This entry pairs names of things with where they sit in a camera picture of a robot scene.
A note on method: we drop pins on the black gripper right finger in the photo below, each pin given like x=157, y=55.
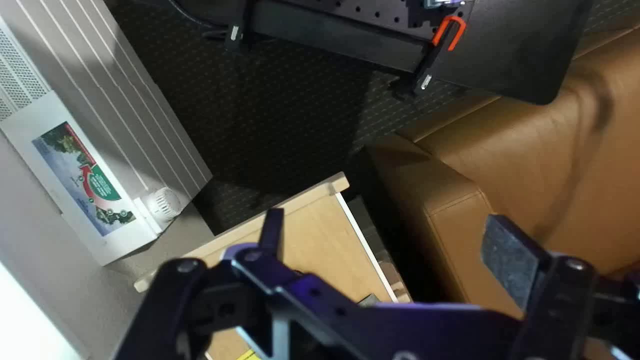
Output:
x=512, y=258

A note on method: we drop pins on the orange clamp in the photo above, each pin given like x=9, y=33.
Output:
x=448, y=33

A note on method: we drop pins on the white ribbed radiator box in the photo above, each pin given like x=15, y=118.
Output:
x=92, y=126

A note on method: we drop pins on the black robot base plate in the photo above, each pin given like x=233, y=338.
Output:
x=517, y=48

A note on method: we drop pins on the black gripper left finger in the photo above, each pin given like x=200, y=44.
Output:
x=273, y=233

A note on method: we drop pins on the brown leather sofa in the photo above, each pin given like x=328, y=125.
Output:
x=567, y=172

